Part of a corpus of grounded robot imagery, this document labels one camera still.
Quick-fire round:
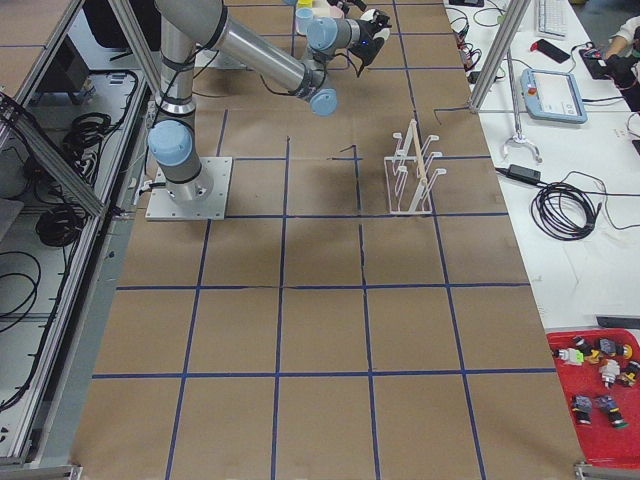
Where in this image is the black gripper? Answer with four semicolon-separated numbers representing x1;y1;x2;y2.
347;18;388;77

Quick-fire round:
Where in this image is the white ikea cup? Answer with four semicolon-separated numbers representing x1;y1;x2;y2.
360;9;391;41

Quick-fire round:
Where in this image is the pink ikea cup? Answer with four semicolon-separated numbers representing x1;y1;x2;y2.
312;0;344;19

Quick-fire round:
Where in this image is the white keyboard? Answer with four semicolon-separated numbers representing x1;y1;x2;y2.
534;0;567;39

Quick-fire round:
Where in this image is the black power adapter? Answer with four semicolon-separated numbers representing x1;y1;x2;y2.
506;164;541;185

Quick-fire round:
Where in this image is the seated person in white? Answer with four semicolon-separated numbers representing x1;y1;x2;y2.
604;16;639;88

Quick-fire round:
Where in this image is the red parts tray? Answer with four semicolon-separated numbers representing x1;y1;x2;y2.
547;328;639;469

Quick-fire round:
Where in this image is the white wire cup rack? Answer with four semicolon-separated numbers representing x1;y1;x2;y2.
383;119;447;216

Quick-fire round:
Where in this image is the aluminium frame post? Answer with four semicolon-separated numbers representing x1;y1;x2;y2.
468;0;530;113

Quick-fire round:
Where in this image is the green handled reacher grabber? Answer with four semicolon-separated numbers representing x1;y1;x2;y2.
502;50;543;164

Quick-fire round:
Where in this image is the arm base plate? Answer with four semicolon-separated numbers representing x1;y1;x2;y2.
146;157;233;221

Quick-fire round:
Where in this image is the coiled black cable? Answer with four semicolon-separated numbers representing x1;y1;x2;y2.
530;172;609;242

